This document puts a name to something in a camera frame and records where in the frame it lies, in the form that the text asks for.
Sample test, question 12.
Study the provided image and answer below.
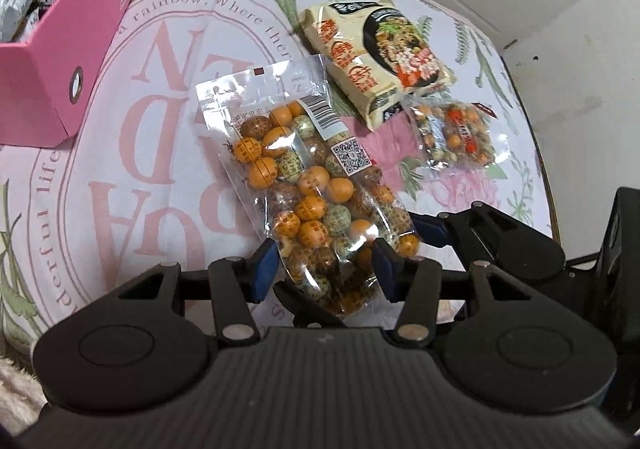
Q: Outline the pink cardboard box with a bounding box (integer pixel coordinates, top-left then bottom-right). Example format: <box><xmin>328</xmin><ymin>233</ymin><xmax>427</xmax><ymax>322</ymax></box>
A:
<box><xmin>0</xmin><ymin>0</ymin><xmax>150</xmax><ymax>147</ymax></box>

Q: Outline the small clear candy bag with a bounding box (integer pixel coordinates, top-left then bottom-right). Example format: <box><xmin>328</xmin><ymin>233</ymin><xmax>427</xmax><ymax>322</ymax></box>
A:
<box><xmin>405</xmin><ymin>99</ymin><xmax>511</xmax><ymax>171</ymax></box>

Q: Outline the white snack bar packet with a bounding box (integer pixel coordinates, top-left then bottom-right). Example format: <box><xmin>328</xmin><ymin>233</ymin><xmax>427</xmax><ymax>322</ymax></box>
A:
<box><xmin>0</xmin><ymin>0</ymin><xmax>42</xmax><ymax>42</ymax></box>

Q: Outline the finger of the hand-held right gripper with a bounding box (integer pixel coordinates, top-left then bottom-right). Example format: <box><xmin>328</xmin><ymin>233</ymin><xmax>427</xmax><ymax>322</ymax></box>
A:
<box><xmin>272</xmin><ymin>286</ymin><xmax>348</xmax><ymax>328</ymax></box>
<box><xmin>407</xmin><ymin>202</ymin><xmax>506</xmax><ymax>264</ymax></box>

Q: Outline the large clear candy bag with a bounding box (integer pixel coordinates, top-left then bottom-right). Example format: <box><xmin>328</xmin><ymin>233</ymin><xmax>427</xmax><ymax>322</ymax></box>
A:
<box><xmin>195</xmin><ymin>54</ymin><xmax>420</xmax><ymax>317</ymax></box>

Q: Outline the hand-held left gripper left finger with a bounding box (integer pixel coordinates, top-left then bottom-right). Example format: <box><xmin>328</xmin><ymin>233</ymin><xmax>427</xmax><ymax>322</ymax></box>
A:
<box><xmin>119</xmin><ymin>240</ymin><xmax>280</xmax><ymax>347</ymax></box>

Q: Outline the floral printed blanket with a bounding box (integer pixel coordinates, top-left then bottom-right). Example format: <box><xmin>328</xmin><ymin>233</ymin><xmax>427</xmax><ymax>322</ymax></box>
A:
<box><xmin>0</xmin><ymin>0</ymin><xmax>556</xmax><ymax>360</ymax></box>

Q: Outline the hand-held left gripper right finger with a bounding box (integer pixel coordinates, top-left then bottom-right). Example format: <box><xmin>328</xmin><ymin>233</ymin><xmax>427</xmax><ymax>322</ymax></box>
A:
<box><xmin>371</xmin><ymin>237</ymin><xmax>532</xmax><ymax>346</ymax></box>

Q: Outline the white fluffy blanket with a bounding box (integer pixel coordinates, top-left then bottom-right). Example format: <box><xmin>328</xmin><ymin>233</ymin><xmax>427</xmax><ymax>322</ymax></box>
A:
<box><xmin>0</xmin><ymin>351</ymin><xmax>46</xmax><ymax>435</ymax></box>

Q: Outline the beige instant noodle packet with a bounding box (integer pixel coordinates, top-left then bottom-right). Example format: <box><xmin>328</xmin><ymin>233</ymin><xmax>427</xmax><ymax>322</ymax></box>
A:
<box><xmin>299</xmin><ymin>0</ymin><xmax>458</xmax><ymax>132</ymax></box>

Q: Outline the black gold snack packet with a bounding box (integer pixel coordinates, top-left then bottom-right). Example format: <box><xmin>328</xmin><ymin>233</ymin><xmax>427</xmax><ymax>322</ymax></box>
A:
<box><xmin>29</xmin><ymin>0</ymin><xmax>64</xmax><ymax>32</ymax></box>

